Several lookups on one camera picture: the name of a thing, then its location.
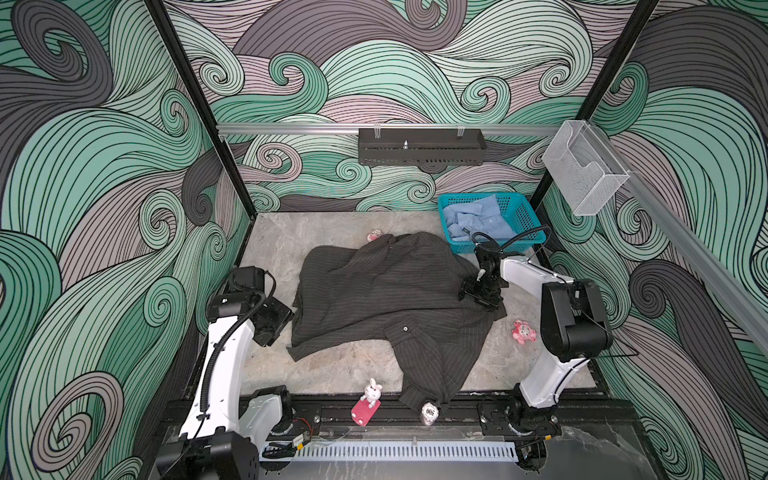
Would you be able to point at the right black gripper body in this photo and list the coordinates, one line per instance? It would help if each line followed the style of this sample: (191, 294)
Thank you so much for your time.
(483, 292)

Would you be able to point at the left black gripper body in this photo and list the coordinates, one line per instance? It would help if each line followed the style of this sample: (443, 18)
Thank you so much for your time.
(275, 315)

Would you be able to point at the dark grey pinstriped shirt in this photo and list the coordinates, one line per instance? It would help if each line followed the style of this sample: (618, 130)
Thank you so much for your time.
(404, 290)

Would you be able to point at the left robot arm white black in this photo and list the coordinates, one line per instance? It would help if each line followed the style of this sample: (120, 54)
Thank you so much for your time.
(219, 439)

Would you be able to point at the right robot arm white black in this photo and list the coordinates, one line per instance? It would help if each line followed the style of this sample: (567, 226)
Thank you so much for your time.
(573, 325)

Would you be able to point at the pink plush toy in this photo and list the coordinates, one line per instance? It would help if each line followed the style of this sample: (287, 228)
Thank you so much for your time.
(523, 332)

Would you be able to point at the teal plastic basket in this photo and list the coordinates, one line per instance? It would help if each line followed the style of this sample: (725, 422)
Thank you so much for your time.
(515, 209)

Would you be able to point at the light blue shirt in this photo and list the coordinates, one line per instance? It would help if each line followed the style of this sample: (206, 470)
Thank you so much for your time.
(483, 215)

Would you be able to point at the small pink figurine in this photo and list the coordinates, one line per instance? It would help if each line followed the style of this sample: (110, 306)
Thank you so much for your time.
(374, 235)

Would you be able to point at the white bunny on pink stand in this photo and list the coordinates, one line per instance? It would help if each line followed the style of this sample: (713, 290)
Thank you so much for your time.
(364, 410)

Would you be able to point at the small white round jar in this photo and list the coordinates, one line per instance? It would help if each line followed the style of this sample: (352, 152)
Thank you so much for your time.
(429, 414)

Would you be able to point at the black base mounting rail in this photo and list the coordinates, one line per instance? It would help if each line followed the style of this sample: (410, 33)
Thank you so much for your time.
(500, 413)

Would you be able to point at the white slotted cable duct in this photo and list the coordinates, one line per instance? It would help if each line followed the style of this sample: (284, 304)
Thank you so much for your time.
(402, 451)

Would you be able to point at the clear acrylic wall holder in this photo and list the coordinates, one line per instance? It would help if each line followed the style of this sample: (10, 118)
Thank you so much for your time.
(585, 167)

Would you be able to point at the aluminium rail back wall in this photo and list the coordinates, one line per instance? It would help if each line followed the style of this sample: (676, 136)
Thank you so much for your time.
(304, 128)

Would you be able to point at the aluminium rail wall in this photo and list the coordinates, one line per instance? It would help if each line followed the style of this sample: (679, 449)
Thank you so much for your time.
(304, 128)
(703, 223)

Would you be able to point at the black perforated wall shelf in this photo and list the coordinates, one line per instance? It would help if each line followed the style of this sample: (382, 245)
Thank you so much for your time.
(430, 149)

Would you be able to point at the aluminium rail right wall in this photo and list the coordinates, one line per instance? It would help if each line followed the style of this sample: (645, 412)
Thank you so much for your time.
(703, 223)

